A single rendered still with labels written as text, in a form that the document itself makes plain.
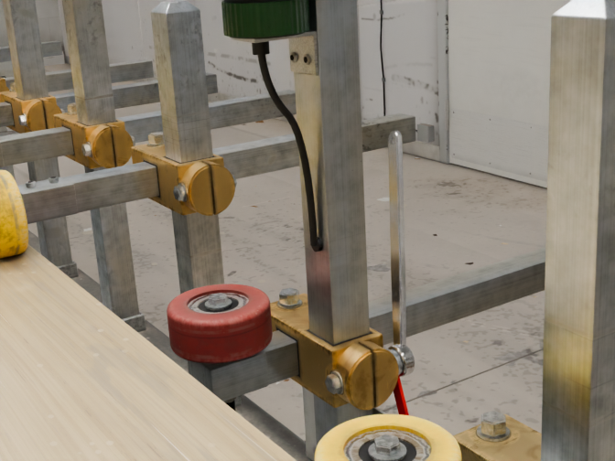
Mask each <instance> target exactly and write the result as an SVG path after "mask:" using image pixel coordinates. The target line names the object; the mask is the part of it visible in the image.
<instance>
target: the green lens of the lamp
mask: <svg viewBox="0 0 615 461"><path fill-rule="evenodd" d="M221 11H222V22H223V33H224V36H227V37H236V38H258V37H273V36H283V35H292V34H297V33H303V32H307V31H309V30H310V17H309V0H287V1H278V2H266V3H244V4H235V3H224V1H221Z"/></svg>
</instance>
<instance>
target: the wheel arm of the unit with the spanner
mask: <svg viewBox="0 0 615 461"><path fill-rule="evenodd" d="M544 290H545V247H544V248H541V249H538V250H535V251H532V252H527V253H524V254H521V255H518V256H515V257H512V258H509V259H506V260H503V261H500V262H496V263H492V264H489V265H485V266H482V267H480V268H477V269H474V270H470V271H467V272H465V273H460V274H456V275H453V276H450V277H448V278H445V279H441V280H438V281H435V282H433V283H430V284H424V285H421V286H418V287H415V288H412V289H409V290H406V291H405V302H406V337H407V338H408V337H411V336H413V335H415V334H418V333H421V332H424V331H427V330H429V329H432V328H435V327H440V326H443V325H445V324H447V323H450V322H453V321H456V320H459V319H461V318H464V317H467V316H472V315H474V314H477V313H479V312H482V311H485V310H488V309H491V308H494V307H496V306H501V305H503V304H506V303H509V302H511V301H514V300H517V299H520V298H523V297H526V296H528V295H532V294H535V293H538V292H541V291H544ZM369 322H370V328H372V329H374V330H376V331H377V332H379V333H381V334H382V335H383V344H384V345H386V344H389V343H392V342H394V330H393V306H392V296H391V295H389V296H386V297H383V298H380V299H377V300H374V301H371V302H369ZM192 364H193V373H194V379H196V380H197V381H198V382H200V383H201V384H202V385H203V386H205V387H206V388H207V389H208V390H210V391H211V392H212V393H213V394H215V395H216V396H217V397H218V398H220V399H221V400H222V401H223V402H225V403H227V402H233V401H234V400H235V399H236V397H238V396H241V395H244V394H245V393H248V392H251V391H256V390H259V389H262V388H264V387H267V386H268V385H269V384H272V383H275V382H278V381H282V380H285V379H288V378H291V377H293V376H296V375H298V374H299V373H298V359H297V342H296V341H295V340H294V339H292V338H290V337H288V336H287V335H285V334H284V333H282V332H280V331H279V330H277V331H274V332H273V336H272V340H271V342H270V344H269V345H268V346H267V347H266V348H265V349H263V350H262V351H261V352H259V353H257V354H255V355H253V356H251V357H249V358H246V359H241V360H237V361H233V362H226V363H212V364H210V363H198V362H193V361H192Z"/></svg>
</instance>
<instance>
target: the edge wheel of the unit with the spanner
mask: <svg viewBox="0 0 615 461"><path fill-rule="evenodd" d="M167 322H168V331H169V339H170V346H171V348H172V350H173V351H174V353H175V354H177V355H178V356H180V357H181V358H183V359H186V360H189V361H193V362H198V363H210V364H212V363H226V362H233V361H237V360H241V359H246V358H249V357H251V356H253V355H255V354H257V353H259V352H261V351H262V350H263V349H265V348H266V347H267V346H268V345H269V344H270V342H271V340H272V336H273V332H272V319H271V307H270V300H269V297H268V295H267V294H266V293H264V292H263V291H261V290H260V289H258V288H255V287H252V286H249V285H243V284H214V285H207V286H202V287H199V288H195V289H192V290H189V291H187V292H185V293H183V294H181V295H178V296H177V297H175V298H174V299H173V300H172V301H171V302H170V303H169V304H168V306H167Z"/></svg>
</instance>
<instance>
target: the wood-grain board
mask: <svg viewBox="0 0 615 461"><path fill-rule="evenodd" d="M0 461H296V460H295V459H294V458H293V457H292V456H291V455H289V454H288V453H287V452H286V451H284V450H283V449H282V448H281V447H279V446H278V445H277V444H275V443H274V442H273V441H272V440H270V439H269V438H268V437H267V436H265V435H264V434H263V433H262V432H260V431H259V430H258V429H257V428H255V427H254V426H253V425H252V424H250V423H249V422H248V421H246V420H245V419H244V418H243V417H241V415H240V414H238V413H237V412H236V411H235V410H234V409H232V408H231V407H230V406H229V405H227V404H226V403H225V402H223V401H222V400H221V399H220V398H218V397H217V396H216V395H215V394H213V393H212V392H211V391H210V390H208V389H207V388H206V387H205V386H203V385H202V384H201V383H200V382H198V381H197V380H196V379H194V378H193V377H192V376H191V375H189V374H188V373H187V372H186V371H184V370H183V369H182V368H181V367H180V366H179V365H178V364H177V363H175V362H174V361H173V360H172V359H170V358H169V357H168V356H166V355H165V354H164V353H163V352H161V351H160V350H159V349H158V348H156V347H155V346H154V345H153V344H151V343H150V342H149V341H148V340H146V339H145V338H144V337H142V336H141V335H140V334H139V333H137V332H136V331H135V330H134V329H132V328H131V327H130V326H129V325H127V324H126V323H125V322H124V321H123V320H122V319H121V318H120V317H118V316H117V315H116V314H114V313H113V312H112V311H111V310H109V309H108V308H107V307H106V306H104V305H103V304H102V303H101V302H99V301H98V300H97V299H96V298H94V297H93V296H92V295H90V294H89V293H88V292H87V291H85V290H84V289H83V288H82V287H80V286H79V285H78V284H77V283H75V282H74V281H73V280H72V279H70V278H69V277H68V276H67V275H66V274H65V273H64V272H62V271H61V270H60V269H59V268H57V267H56V266H55V265H54V264H52V263H51V262H50V261H49V260H47V259H46V258H45V257H44V256H42V255H41V254H40V253H39V252H37V251H36V250H35V249H33V248H32V247H31V246H30V245H28V246H27V249H26V251H25V252H23V253H21V254H18V255H14V256H9V257H5V258H1V259H0Z"/></svg>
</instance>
